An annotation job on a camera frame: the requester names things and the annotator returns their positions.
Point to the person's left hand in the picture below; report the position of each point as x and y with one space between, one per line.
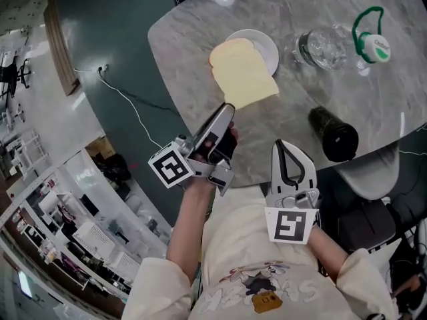
235 133

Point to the clear plastic water bottle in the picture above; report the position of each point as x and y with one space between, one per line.
323 48

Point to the black office chair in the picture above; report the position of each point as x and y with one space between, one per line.
15 75

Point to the small white plate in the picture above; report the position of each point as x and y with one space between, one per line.
267 47

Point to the white perforated basket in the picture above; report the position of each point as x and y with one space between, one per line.
93 238
123 265

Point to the person's right forearm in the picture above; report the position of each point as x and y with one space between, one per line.
325 255

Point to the person's left forearm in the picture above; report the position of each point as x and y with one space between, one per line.
190 225

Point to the pale yellow bread slice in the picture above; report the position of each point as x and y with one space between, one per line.
240 72

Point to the black lidded coffee cup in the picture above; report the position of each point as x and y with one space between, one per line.
337 135

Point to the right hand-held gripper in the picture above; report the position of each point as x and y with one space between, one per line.
288 225

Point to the white metal shelf rack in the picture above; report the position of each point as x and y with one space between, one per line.
50 218

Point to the person's cream printed shirt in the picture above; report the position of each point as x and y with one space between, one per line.
240 238

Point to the grey upholstered chair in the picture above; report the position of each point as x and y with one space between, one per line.
370 175

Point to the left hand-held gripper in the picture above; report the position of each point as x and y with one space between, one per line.
170 167

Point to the dark chair with striped edge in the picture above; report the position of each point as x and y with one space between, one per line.
367 218

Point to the black bag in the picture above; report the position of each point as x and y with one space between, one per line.
111 168

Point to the white power strip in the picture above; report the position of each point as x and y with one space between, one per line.
102 68

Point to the wooden slatted bench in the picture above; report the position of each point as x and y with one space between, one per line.
61 45

